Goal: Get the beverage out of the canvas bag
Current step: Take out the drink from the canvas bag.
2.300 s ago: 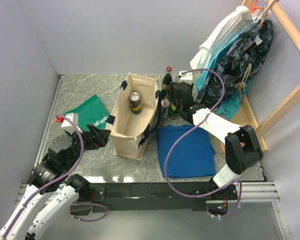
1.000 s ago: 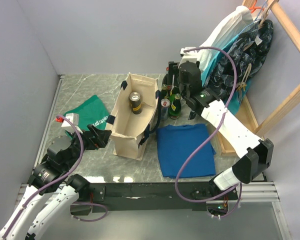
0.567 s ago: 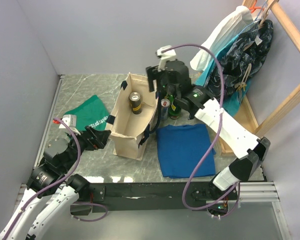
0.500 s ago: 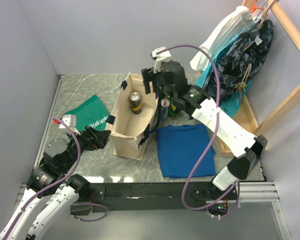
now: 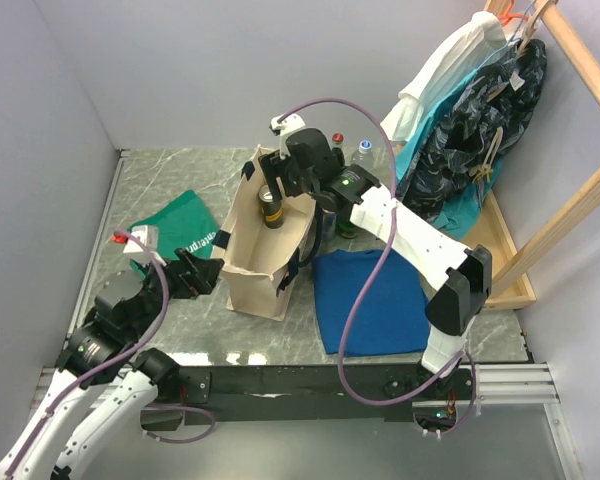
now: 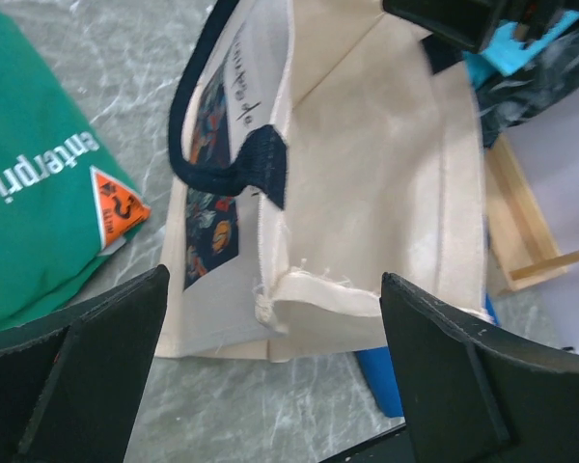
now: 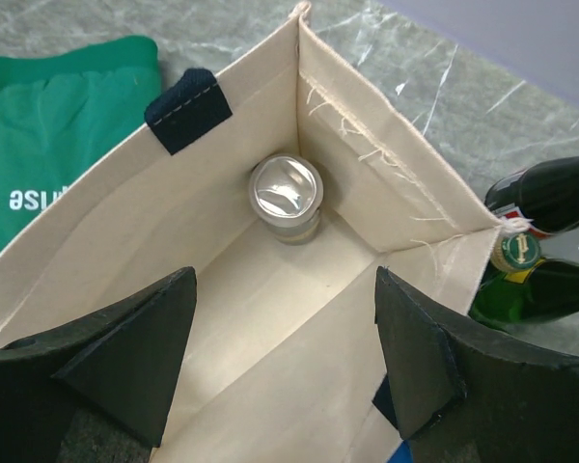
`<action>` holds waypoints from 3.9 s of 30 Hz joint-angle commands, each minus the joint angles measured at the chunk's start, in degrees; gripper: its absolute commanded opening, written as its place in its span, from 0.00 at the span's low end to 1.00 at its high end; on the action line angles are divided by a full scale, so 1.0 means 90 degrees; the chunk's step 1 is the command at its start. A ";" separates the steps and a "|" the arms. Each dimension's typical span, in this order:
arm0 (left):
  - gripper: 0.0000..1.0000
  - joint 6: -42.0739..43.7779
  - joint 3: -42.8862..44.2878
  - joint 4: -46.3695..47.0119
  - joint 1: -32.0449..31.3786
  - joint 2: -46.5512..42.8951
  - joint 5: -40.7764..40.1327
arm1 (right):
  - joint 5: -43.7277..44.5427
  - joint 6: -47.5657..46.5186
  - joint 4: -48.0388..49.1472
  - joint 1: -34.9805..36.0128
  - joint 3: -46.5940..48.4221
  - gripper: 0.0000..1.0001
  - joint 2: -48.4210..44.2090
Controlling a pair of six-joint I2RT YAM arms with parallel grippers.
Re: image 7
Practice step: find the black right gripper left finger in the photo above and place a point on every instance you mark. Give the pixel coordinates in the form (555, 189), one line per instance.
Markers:
(99, 388)

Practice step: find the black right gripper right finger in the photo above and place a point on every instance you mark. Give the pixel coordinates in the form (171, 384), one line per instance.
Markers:
(457, 391)

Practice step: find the green glass bottle front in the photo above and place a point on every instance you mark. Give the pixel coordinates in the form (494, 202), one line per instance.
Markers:
(522, 286)

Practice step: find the dark cola glass bottle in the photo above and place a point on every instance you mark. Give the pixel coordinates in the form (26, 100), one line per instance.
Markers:
(546, 194)

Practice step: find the beige canvas tote bag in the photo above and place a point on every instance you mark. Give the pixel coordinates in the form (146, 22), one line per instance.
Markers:
(283, 357)

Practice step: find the silver beverage can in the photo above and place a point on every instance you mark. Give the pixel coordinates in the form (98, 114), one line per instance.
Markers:
(286, 192)

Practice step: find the blue folded t-shirt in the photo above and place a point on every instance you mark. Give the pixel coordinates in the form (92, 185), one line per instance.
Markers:
(402, 454)

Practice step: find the green folded t-shirt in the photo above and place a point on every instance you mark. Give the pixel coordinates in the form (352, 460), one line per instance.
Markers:
(59, 115)

